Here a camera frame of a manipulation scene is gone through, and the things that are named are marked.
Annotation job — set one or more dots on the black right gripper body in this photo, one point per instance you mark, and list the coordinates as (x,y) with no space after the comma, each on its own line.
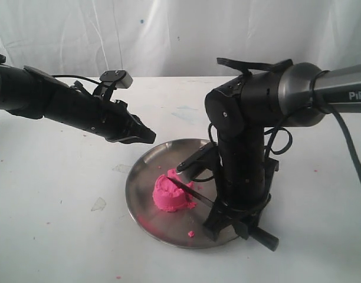
(244,168)

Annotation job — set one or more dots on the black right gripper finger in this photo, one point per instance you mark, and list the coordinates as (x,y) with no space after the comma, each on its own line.
(242,228)
(216,221)

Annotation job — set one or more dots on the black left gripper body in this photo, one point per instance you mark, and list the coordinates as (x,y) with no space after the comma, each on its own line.
(109,120)

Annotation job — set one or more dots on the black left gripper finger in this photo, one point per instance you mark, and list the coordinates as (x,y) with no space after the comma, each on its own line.
(142,133)
(128,140)

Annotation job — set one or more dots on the black knife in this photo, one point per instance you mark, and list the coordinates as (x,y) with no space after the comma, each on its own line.
(268,240)

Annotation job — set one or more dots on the pink play dough lump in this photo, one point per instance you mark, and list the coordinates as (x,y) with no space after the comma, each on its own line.
(168,197)

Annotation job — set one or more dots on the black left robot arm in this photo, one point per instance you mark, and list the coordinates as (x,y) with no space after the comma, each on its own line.
(34,94)

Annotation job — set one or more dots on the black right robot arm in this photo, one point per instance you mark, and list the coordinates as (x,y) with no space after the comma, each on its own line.
(248,112)

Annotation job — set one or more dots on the round steel plate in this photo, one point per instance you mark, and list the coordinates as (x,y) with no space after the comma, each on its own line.
(169,227)

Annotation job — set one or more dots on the white backdrop sheet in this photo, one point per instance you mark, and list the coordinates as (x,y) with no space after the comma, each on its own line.
(177,38)

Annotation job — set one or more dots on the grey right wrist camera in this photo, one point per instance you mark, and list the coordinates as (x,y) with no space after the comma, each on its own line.
(205,158)

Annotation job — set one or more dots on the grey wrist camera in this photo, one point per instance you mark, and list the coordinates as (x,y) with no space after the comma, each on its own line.
(205,158)
(120,78)

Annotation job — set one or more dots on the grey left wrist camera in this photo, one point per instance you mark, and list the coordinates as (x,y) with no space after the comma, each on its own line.
(120,78)

